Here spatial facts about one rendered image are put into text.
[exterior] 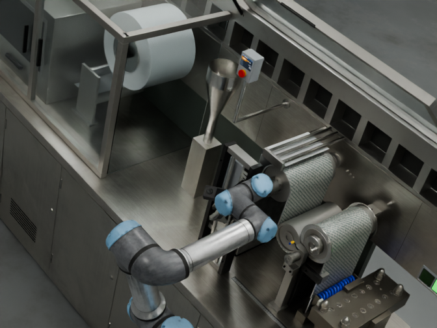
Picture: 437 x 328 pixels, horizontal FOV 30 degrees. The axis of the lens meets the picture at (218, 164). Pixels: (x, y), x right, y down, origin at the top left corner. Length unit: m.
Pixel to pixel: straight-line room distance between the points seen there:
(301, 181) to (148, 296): 0.75
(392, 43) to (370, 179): 4.31
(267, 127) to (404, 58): 3.87
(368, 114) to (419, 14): 5.07
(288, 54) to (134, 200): 0.88
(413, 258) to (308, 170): 0.51
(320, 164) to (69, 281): 1.48
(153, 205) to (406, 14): 4.97
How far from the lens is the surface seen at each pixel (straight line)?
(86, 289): 3.88
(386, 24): 7.68
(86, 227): 3.67
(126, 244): 2.38
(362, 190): 3.18
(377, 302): 3.18
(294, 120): 3.32
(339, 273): 3.12
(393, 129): 3.01
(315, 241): 2.92
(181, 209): 3.45
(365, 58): 2.53
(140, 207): 3.42
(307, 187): 3.03
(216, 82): 3.17
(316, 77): 3.19
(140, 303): 2.65
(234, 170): 3.00
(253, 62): 2.95
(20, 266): 4.36
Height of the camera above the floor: 3.15
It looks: 37 degrees down
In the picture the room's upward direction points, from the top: 15 degrees clockwise
